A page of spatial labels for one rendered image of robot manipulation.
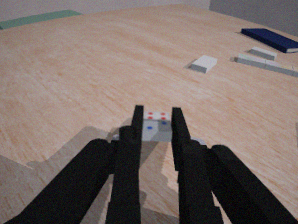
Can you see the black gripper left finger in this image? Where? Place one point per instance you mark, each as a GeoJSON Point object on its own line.
{"type": "Point", "coordinates": [68, 197]}

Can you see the dark blue notebook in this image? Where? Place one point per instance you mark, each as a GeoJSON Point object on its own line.
{"type": "Point", "coordinates": [272, 39]}

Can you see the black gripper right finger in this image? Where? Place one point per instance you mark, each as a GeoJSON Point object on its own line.
{"type": "Point", "coordinates": [243, 197]}

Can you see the white domino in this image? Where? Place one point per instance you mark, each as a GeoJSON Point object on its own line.
{"type": "Point", "coordinates": [263, 53]}
{"type": "Point", "coordinates": [204, 64]}
{"type": "Point", "coordinates": [250, 60]}
{"type": "Point", "coordinates": [295, 73]}
{"type": "Point", "coordinates": [279, 67]}
{"type": "Point", "coordinates": [157, 127]}

